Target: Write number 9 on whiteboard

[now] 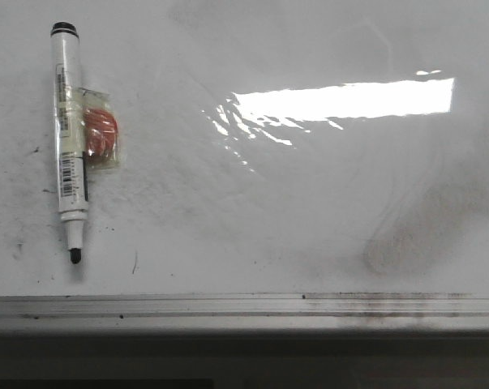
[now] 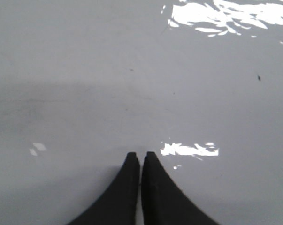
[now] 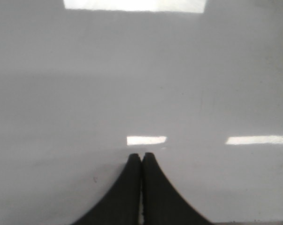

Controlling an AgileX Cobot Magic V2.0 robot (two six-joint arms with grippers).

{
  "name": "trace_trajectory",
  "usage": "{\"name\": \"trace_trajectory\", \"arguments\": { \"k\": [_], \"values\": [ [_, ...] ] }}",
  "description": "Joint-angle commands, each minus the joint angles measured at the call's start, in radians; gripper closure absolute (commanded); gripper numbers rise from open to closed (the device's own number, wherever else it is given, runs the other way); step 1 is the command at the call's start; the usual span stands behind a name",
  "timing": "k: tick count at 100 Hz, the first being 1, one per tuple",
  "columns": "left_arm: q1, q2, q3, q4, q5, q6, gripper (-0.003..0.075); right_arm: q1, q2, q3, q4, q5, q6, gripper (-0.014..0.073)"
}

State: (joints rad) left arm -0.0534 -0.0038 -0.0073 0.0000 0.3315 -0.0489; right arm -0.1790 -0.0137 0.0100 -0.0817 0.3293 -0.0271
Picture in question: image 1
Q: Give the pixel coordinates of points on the orange disc taped to marker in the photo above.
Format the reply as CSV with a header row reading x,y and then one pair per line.
x,y
101,130

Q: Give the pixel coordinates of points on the white whiteboard marker pen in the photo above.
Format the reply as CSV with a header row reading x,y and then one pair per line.
x,y
69,135

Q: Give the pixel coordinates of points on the whiteboard with aluminium frame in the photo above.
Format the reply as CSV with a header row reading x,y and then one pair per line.
x,y
311,166

